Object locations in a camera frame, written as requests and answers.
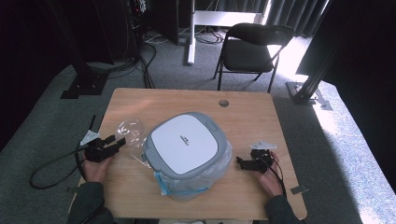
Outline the clear plastic cup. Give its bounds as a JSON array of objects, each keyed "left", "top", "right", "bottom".
[{"left": 115, "top": 118, "right": 147, "bottom": 147}]

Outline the black metal stand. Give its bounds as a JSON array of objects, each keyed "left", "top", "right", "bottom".
[
  {"left": 285, "top": 0, "right": 353, "bottom": 106},
  {"left": 46, "top": 0, "right": 110, "bottom": 100}
]

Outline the clear plastic film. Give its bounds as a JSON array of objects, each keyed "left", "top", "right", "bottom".
[{"left": 129, "top": 145, "right": 152, "bottom": 169}]

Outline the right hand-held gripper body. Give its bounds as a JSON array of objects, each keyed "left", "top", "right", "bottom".
[{"left": 244, "top": 140, "right": 277, "bottom": 175}]

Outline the person's left hand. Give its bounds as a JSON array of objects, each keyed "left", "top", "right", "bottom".
[{"left": 80, "top": 153, "right": 115, "bottom": 184}]

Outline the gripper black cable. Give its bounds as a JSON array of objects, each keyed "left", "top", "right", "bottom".
[
  {"left": 29, "top": 114, "right": 98, "bottom": 190},
  {"left": 261, "top": 151, "right": 288, "bottom": 199}
]

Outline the white desk frame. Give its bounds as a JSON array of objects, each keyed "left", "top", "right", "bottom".
[{"left": 186, "top": 0, "right": 269, "bottom": 66}]

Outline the black folding chair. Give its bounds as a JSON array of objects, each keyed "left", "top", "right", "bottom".
[{"left": 212, "top": 22, "right": 295, "bottom": 94}]

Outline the person's right hand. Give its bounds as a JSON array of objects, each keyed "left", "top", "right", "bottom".
[{"left": 249, "top": 151, "right": 285, "bottom": 198}]

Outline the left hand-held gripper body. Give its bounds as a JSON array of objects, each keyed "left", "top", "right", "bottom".
[{"left": 79, "top": 130, "right": 114, "bottom": 163}]

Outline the bundle of black floor cables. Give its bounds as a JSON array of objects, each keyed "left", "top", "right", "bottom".
[{"left": 87, "top": 29, "right": 157, "bottom": 90}]

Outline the dark equipment rack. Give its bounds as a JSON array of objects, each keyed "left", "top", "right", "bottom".
[{"left": 92, "top": 0, "right": 180, "bottom": 63}]

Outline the grey curtain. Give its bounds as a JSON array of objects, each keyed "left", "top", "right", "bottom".
[{"left": 214, "top": 0, "right": 332, "bottom": 37}]

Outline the grey trash can white lid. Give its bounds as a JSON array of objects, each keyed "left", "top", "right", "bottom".
[{"left": 141, "top": 111, "right": 233, "bottom": 203}]

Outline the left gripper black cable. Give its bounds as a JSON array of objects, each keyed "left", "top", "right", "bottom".
[{"left": 29, "top": 114, "right": 98, "bottom": 190}]

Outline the grey tape strip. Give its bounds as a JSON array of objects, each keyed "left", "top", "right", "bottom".
[{"left": 290, "top": 185, "right": 310, "bottom": 196}]

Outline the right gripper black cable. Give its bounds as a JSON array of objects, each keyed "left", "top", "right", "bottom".
[{"left": 261, "top": 151, "right": 288, "bottom": 199}]

